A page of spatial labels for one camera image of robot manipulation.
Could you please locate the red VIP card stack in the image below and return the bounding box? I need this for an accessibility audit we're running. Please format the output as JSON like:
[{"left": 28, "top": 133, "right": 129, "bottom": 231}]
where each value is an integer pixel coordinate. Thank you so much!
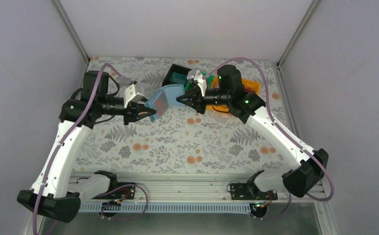
[{"left": 244, "top": 86, "right": 255, "bottom": 93}]

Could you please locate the green storage bin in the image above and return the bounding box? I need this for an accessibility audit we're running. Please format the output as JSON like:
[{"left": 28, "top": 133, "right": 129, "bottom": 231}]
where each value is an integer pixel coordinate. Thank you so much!
[{"left": 184, "top": 69, "right": 214, "bottom": 94}]

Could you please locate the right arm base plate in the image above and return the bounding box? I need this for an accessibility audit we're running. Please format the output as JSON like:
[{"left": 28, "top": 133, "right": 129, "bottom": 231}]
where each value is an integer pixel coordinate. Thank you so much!
[{"left": 227, "top": 182, "right": 278, "bottom": 201}]

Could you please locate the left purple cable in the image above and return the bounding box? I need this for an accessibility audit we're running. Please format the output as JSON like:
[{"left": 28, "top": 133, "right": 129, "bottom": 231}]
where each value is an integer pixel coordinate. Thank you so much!
[{"left": 32, "top": 63, "right": 148, "bottom": 235}]

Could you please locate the purple cable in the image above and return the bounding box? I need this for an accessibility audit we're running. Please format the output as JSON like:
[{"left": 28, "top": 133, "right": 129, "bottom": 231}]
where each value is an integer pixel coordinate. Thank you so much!
[
  {"left": 202, "top": 57, "right": 335, "bottom": 222},
  {"left": 32, "top": 63, "right": 148, "bottom": 235}
]

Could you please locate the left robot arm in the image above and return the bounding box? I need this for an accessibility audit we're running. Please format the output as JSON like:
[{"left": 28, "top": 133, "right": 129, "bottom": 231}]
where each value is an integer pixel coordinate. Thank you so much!
[{"left": 17, "top": 70, "right": 155, "bottom": 223}]

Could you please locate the blue leather card holder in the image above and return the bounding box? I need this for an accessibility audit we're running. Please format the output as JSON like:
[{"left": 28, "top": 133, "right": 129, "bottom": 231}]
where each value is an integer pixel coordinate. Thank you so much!
[{"left": 144, "top": 84, "right": 185, "bottom": 122}]

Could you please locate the teal VIP card stack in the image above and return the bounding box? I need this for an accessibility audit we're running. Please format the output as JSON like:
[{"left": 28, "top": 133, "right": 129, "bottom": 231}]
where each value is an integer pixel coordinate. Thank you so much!
[{"left": 169, "top": 72, "right": 188, "bottom": 86}]

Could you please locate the yellow bin with red cards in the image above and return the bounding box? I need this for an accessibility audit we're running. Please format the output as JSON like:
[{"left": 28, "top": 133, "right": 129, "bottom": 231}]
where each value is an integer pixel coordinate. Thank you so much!
[{"left": 242, "top": 78, "right": 261, "bottom": 94}]

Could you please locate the aluminium frame rail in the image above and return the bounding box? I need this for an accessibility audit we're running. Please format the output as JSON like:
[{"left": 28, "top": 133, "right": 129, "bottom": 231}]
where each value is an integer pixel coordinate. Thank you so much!
[{"left": 68, "top": 172, "right": 326, "bottom": 203}]

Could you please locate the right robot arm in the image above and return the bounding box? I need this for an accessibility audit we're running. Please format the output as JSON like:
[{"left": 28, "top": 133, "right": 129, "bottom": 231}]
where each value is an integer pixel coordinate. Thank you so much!
[{"left": 176, "top": 65, "right": 329, "bottom": 199}]

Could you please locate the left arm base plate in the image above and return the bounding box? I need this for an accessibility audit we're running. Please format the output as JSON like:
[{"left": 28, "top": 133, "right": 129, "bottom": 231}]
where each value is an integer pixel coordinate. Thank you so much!
[{"left": 93, "top": 182, "right": 136, "bottom": 200}]

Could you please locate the slotted grey cable duct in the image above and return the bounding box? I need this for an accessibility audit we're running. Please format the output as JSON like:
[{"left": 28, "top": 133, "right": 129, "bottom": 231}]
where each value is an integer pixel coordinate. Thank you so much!
[{"left": 79, "top": 202, "right": 267, "bottom": 214}]

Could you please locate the yellow bin with white cards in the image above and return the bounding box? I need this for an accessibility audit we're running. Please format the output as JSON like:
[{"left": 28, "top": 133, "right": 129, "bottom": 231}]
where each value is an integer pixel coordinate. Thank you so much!
[{"left": 206, "top": 76, "right": 229, "bottom": 114}]

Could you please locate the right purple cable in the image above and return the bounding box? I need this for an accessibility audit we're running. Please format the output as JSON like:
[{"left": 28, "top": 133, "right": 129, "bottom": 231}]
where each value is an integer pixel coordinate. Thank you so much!
[{"left": 202, "top": 57, "right": 335, "bottom": 222}]

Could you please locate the black storage bin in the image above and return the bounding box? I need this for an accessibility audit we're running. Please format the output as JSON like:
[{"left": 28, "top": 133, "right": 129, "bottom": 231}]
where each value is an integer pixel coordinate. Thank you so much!
[{"left": 162, "top": 64, "right": 191, "bottom": 87}]

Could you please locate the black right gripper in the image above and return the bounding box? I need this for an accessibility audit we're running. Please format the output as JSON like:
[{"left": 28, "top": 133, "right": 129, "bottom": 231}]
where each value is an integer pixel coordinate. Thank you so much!
[{"left": 177, "top": 85, "right": 231, "bottom": 114}]

